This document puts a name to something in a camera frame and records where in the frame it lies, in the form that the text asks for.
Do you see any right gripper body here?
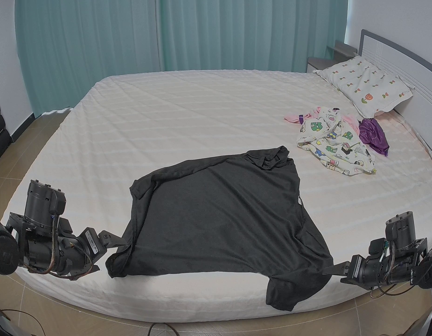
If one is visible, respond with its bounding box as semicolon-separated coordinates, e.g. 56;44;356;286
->
342;253;390;291

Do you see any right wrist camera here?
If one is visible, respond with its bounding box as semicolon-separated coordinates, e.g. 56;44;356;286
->
368;238;388;256

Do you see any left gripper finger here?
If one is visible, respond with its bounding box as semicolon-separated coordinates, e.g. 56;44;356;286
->
99;230;128;248

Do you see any blue-green curtain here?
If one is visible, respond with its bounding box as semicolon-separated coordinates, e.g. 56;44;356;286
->
159;0;349;73
15;0;161;118

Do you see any pink garment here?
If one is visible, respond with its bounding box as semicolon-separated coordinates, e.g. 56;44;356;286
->
284;106;360;136

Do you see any black cable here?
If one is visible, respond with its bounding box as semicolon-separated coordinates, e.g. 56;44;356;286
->
150;322;183;336
0;309;40;336
372;281;412;297

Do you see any purple garment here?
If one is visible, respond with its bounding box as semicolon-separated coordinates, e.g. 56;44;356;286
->
358;118;390;157

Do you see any bed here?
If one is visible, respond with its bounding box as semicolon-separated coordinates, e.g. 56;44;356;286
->
0;29;432;323

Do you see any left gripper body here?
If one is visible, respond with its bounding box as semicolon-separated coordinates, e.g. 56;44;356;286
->
50;227;110;278

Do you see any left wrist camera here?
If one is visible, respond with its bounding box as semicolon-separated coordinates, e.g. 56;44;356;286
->
71;265;100;282

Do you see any black T-shirt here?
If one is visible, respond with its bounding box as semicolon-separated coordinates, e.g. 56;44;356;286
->
105;146;335;312

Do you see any grey bedside table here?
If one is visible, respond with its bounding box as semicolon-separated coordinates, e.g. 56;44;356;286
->
307;41;358;73

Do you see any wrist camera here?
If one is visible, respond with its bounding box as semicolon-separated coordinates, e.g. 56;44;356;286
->
71;265;100;282
368;238;388;256

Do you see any white printed pillow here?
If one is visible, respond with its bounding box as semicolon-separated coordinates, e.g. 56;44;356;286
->
313;55;415;119

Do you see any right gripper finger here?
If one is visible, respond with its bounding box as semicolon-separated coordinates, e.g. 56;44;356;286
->
323;262;352;277

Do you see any white printed pyjama top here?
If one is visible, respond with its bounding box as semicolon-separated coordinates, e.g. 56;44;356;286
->
296;106;377;177

